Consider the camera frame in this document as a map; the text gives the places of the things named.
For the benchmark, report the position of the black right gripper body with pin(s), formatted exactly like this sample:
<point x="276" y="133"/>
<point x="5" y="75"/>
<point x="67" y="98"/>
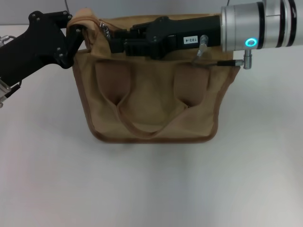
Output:
<point x="180" y="30"/>

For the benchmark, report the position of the silver metal zipper pull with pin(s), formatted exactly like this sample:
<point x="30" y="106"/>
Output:
<point x="105" y="30"/>

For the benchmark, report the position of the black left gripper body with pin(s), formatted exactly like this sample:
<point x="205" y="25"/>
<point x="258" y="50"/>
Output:
<point x="35" y="47"/>

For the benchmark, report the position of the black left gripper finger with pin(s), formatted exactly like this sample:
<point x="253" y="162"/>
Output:
<point x="61" y="19"/>
<point x="75" y="40"/>

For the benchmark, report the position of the khaki canvas food bag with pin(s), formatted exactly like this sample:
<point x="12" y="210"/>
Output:
<point x="154" y="99"/>

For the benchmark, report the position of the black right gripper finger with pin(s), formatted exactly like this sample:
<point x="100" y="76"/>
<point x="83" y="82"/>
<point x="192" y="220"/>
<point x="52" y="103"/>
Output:
<point x="132" y="46"/>
<point x="137" y="32"/>

